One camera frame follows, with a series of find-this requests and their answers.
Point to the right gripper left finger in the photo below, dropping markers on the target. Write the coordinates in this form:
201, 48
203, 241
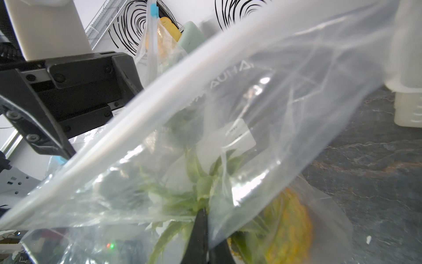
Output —
197, 247

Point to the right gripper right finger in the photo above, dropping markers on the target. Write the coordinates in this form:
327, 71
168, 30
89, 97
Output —
221, 254

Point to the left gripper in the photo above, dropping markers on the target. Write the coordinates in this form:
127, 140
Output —
51, 100

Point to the zip-top bag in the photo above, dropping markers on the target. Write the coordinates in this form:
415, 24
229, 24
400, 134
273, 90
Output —
158, 50
228, 129

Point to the yellow toast slice left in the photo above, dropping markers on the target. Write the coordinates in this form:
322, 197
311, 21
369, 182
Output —
171, 28

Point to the mint green toaster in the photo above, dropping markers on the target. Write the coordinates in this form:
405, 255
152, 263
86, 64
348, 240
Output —
191, 37

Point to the white plastic basket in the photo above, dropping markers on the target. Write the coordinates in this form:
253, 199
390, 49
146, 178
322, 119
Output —
404, 70

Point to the white wire shelf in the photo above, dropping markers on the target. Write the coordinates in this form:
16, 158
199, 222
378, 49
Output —
103, 20

